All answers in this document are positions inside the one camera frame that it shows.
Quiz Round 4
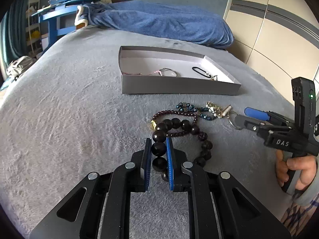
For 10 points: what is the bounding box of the blue desk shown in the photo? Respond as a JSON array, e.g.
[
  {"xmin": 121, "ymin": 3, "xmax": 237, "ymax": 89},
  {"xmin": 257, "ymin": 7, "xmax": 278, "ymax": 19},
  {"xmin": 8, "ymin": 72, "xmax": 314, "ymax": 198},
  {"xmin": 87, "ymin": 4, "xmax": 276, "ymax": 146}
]
[{"xmin": 35, "ymin": 0, "xmax": 99, "ymax": 52}]

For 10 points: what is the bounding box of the blue blanket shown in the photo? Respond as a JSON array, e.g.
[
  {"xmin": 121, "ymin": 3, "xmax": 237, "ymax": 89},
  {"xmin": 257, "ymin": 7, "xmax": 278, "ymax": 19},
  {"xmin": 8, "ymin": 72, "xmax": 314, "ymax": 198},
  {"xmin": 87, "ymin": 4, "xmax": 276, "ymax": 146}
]
[{"xmin": 75, "ymin": 1, "xmax": 234, "ymax": 49}]

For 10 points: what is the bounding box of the beige wardrobe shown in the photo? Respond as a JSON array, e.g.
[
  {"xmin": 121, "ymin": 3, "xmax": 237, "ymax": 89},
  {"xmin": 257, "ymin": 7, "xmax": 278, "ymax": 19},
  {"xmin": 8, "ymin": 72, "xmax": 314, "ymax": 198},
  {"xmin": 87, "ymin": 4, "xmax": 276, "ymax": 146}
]
[{"xmin": 223, "ymin": 0, "xmax": 319, "ymax": 105}]

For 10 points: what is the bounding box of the large black bead bracelet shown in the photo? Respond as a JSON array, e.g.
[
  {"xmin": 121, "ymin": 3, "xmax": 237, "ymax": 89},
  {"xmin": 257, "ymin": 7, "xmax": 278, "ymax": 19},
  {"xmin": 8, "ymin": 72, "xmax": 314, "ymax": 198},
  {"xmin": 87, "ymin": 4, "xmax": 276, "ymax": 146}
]
[{"xmin": 150, "ymin": 117, "xmax": 214, "ymax": 182}]

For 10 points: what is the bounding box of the grey patterned sleeve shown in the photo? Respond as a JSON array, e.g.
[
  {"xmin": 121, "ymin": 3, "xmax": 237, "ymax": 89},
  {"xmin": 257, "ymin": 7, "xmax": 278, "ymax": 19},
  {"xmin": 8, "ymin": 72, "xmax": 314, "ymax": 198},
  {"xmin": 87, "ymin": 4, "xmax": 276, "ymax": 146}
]
[{"xmin": 281, "ymin": 170, "xmax": 318, "ymax": 238}]

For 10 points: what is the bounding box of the white shelf rack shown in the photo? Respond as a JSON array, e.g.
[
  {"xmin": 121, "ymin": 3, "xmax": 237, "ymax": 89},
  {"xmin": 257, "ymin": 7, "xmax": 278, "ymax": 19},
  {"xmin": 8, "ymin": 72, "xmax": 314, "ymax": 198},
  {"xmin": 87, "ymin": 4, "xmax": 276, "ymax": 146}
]
[{"xmin": 25, "ymin": 0, "xmax": 42, "ymax": 58}]

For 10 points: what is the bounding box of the white cardboard tray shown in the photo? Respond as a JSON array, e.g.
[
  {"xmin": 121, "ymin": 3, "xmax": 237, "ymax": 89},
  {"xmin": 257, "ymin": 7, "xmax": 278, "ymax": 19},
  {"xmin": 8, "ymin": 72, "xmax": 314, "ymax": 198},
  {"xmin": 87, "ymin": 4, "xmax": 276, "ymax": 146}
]
[{"xmin": 118, "ymin": 46, "xmax": 241, "ymax": 96}]

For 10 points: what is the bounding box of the pink string bracelet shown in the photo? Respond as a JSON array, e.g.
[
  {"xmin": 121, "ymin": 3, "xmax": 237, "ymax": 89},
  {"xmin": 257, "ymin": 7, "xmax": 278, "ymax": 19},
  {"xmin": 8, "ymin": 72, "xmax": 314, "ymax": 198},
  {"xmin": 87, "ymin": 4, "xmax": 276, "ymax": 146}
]
[{"xmin": 123, "ymin": 70, "xmax": 161, "ymax": 76}]

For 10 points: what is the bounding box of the pearl charm keyring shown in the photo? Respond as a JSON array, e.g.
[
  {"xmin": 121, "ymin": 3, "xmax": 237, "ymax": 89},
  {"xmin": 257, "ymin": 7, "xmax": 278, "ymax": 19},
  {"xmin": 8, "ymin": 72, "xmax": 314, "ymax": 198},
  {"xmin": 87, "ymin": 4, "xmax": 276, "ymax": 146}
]
[{"xmin": 206, "ymin": 101, "xmax": 242, "ymax": 131}]

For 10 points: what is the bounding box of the silver bangle ring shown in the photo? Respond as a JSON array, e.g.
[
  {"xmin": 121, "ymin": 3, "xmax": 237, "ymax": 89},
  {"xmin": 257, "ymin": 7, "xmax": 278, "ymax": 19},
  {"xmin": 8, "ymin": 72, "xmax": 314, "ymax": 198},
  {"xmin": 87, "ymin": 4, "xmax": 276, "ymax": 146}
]
[{"xmin": 158, "ymin": 67, "xmax": 178, "ymax": 78}]

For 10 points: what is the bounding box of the green curtain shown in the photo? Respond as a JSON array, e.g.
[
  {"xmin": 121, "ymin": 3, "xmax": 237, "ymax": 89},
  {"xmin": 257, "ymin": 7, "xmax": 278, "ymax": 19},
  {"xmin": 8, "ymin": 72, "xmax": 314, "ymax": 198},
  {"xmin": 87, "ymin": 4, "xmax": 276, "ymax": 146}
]
[{"xmin": 1, "ymin": 0, "xmax": 28, "ymax": 66}]

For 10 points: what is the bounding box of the black cord loop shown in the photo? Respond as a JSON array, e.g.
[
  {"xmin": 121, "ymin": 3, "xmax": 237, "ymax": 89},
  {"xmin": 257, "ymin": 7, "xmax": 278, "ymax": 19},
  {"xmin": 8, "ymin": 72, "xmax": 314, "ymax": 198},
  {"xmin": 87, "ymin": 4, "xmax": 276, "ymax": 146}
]
[{"xmin": 191, "ymin": 66, "xmax": 213, "ymax": 78}]

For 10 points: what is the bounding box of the grey bed cover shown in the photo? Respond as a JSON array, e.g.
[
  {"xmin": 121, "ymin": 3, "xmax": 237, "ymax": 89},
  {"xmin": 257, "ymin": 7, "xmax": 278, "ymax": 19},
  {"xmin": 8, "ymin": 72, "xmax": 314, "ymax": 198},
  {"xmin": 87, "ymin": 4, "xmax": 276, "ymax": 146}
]
[{"xmin": 1, "ymin": 27, "xmax": 294, "ymax": 238}]

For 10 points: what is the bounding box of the red bead gold jewelry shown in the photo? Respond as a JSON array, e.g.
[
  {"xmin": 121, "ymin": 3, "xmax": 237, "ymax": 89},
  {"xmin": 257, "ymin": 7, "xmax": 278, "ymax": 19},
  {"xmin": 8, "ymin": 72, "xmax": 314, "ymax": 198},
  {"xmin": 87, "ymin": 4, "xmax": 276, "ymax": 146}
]
[{"xmin": 210, "ymin": 75, "xmax": 218, "ymax": 81}]

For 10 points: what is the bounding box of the grey clothes pile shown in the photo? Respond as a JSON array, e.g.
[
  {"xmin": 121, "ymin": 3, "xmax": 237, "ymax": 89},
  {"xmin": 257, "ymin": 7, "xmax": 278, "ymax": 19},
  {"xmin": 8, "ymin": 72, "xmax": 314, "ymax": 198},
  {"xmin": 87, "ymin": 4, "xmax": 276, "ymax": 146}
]
[{"xmin": 6, "ymin": 56, "xmax": 36, "ymax": 79}]

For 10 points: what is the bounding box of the small dark red bead bracelet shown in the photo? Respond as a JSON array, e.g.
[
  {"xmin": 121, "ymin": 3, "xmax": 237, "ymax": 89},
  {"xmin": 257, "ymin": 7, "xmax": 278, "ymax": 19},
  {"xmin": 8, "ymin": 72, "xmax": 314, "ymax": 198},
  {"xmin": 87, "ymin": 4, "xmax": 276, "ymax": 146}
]
[{"xmin": 150, "ymin": 109, "xmax": 199, "ymax": 138}]

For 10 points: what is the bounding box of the blue bead necklace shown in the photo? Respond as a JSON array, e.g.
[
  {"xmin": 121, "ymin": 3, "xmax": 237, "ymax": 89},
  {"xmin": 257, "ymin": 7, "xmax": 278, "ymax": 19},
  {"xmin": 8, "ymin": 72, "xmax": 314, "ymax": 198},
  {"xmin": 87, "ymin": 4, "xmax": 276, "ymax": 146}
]
[{"xmin": 175, "ymin": 101, "xmax": 218, "ymax": 121}]

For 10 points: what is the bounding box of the right hand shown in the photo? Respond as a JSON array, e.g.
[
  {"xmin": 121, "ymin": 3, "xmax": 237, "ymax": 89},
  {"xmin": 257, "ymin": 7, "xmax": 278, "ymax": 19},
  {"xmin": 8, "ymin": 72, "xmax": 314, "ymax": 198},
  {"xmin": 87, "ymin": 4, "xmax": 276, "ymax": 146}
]
[{"xmin": 275, "ymin": 149, "xmax": 317, "ymax": 191}]

